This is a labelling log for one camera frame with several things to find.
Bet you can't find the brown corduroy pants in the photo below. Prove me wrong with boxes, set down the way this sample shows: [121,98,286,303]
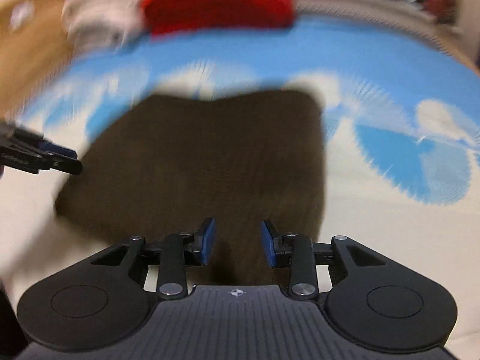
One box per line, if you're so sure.
[55,89,326,285]

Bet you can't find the wooden headboard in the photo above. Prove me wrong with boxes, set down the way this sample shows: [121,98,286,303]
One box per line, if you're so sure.
[1,0,72,119]

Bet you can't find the cream folded fleece blanket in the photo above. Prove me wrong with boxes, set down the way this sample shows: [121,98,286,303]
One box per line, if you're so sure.
[62,0,145,55]

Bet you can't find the blue white patterned bedsheet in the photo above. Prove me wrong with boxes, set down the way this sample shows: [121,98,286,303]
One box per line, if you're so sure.
[14,16,479,359]

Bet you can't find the red folded quilt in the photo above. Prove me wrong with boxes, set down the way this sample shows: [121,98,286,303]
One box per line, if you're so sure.
[141,0,295,35]

